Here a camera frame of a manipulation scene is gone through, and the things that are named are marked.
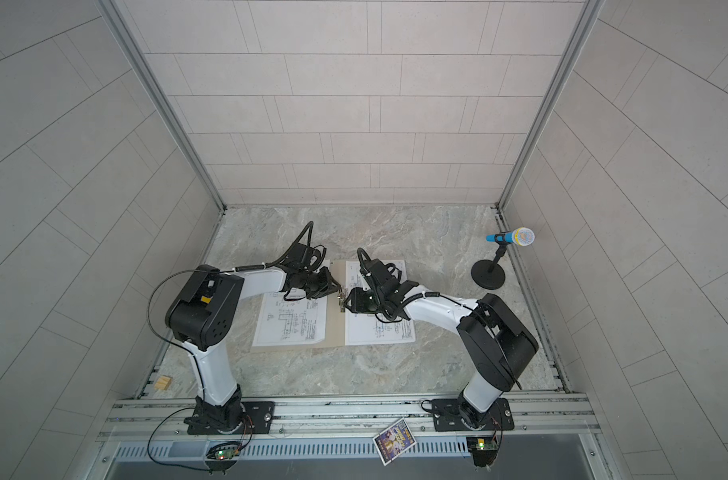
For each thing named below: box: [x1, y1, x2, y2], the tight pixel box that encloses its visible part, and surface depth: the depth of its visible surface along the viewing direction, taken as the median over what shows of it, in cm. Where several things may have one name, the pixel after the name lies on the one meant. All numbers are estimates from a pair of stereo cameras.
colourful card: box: [372, 418, 417, 466], surface depth 68 cm
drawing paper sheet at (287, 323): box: [252, 291, 327, 347], surface depth 88 cm
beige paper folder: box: [251, 260, 346, 353], surface depth 88 cm
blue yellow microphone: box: [486, 227, 536, 247], surface depth 78 cm
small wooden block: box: [155, 376, 171, 390], surface depth 77 cm
